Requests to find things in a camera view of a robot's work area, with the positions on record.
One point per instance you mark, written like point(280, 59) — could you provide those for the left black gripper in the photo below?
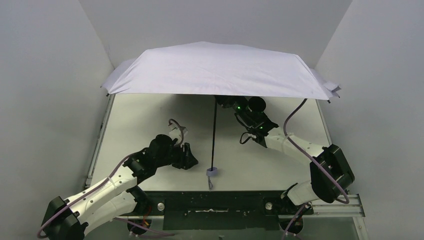
point(185, 155)

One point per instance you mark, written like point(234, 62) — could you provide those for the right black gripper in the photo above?
point(228, 101)

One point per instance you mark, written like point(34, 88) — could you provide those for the black and lavender folding umbrella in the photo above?
point(204, 68)

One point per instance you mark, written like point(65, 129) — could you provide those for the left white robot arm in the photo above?
point(74, 217)

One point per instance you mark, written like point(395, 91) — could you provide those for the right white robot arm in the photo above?
point(330, 172)

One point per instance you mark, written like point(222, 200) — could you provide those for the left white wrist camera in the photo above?
point(178, 134)

